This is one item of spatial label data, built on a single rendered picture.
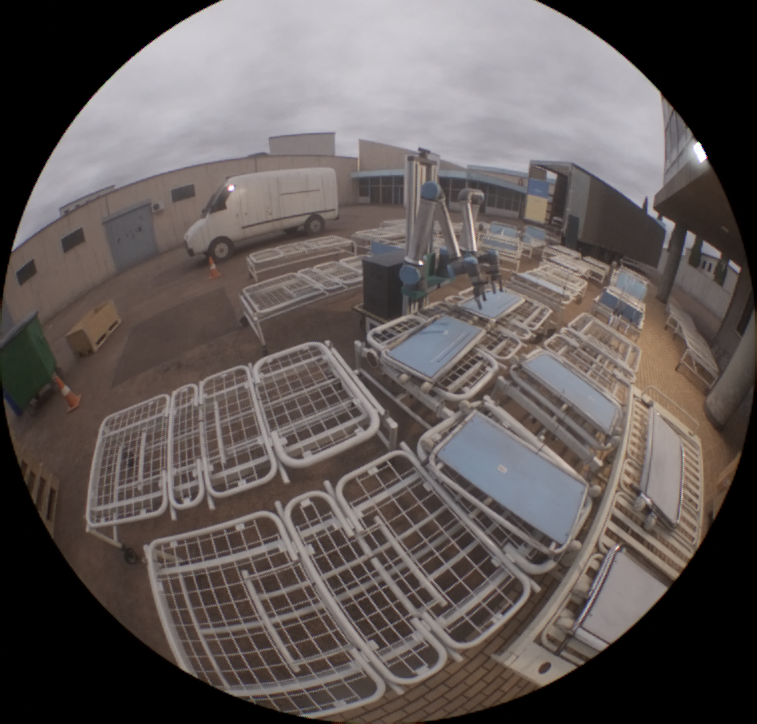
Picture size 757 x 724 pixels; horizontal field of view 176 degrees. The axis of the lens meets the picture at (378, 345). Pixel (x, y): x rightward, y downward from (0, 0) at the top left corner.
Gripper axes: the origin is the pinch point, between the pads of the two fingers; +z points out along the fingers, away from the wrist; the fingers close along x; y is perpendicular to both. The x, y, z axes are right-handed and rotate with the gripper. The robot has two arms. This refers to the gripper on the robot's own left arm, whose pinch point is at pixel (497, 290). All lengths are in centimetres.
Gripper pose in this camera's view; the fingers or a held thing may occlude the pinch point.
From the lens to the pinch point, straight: 214.6
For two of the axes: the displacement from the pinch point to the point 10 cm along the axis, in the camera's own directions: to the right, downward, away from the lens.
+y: 5.7, 0.9, -8.1
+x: 8.0, -2.5, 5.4
